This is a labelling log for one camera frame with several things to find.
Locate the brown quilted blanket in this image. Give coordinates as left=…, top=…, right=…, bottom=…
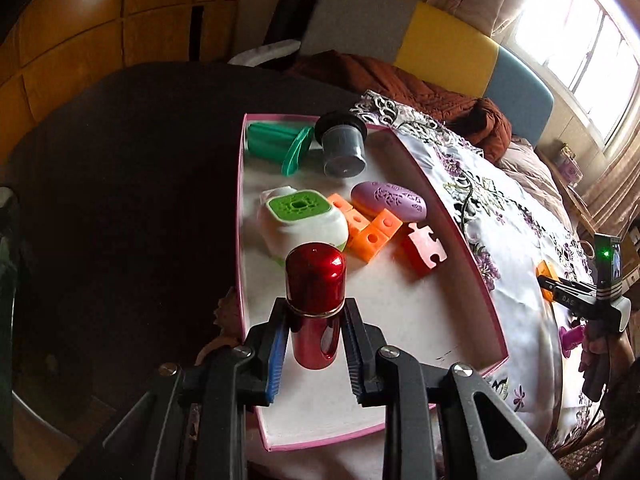
left=287, top=50, right=513, bottom=163

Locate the dark hanging cloth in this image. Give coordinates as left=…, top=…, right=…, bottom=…
left=265, top=0, right=333, bottom=46

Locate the red puzzle-shaped block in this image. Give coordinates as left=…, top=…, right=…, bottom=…
left=399, top=222, right=447, bottom=277

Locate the window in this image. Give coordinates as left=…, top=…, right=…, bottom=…
left=515, top=0, right=640, bottom=151

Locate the wicker basket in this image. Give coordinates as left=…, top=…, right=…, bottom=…
left=552, top=405, right=608, bottom=466

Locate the grey yellow blue padded headboard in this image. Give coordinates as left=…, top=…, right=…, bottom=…
left=300, top=0, right=556, bottom=146

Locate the white container with green lid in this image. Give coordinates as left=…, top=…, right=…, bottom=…
left=257, top=186, right=350, bottom=261

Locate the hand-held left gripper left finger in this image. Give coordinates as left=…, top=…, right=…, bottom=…
left=67, top=297, right=291, bottom=480

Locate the purple silicone perforated cap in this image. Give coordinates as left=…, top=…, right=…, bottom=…
left=559, top=324, right=586, bottom=358

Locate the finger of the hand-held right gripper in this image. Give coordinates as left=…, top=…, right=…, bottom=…
left=547, top=290, right=598, bottom=317
left=537, top=276, right=598, bottom=295

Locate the white cloth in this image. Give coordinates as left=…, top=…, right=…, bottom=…
left=227, top=40, right=301, bottom=68

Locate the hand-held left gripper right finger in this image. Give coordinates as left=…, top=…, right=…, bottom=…
left=342, top=297, right=571, bottom=480

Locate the green lidded container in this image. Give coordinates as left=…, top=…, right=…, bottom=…
left=247, top=121, right=315, bottom=176

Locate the mauve quilt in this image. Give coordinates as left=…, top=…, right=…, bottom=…
left=497, top=140, right=576, bottom=221

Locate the red metallic cylinder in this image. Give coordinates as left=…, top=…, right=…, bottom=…
left=285, top=241, right=347, bottom=369

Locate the person's right hand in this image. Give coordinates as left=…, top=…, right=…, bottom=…
left=579, top=332, right=636, bottom=376

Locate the purple patterned box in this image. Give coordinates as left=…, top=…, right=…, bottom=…
left=552, top=142, right=583, bottom=186

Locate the yellow-orange plastic block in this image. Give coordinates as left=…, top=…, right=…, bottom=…
left=536, top=260, right=561, bottom=301

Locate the wooden wardrobe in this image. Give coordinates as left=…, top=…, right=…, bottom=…
left=0, top=0, right=251, bottom=161

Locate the white embroidered floral tablecloth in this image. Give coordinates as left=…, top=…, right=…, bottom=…
left=347, top=90, right=598, bottom=461

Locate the orange building block chain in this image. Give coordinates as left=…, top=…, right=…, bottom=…
left=327, top=194, right=402, bottom=263

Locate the black lidded jar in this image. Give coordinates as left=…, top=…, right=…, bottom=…
left=314, top=111, right=369, bottom=178

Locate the wooden bedside table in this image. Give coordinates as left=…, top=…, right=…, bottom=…
left=537, top=145, right=601, bottom=241

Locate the purple oval case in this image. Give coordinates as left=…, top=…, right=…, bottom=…
left=350, top=180, right=429, bottom=222

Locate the pink shallow box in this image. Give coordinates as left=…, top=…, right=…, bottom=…
left=235, top=112, right=509, bottom=452

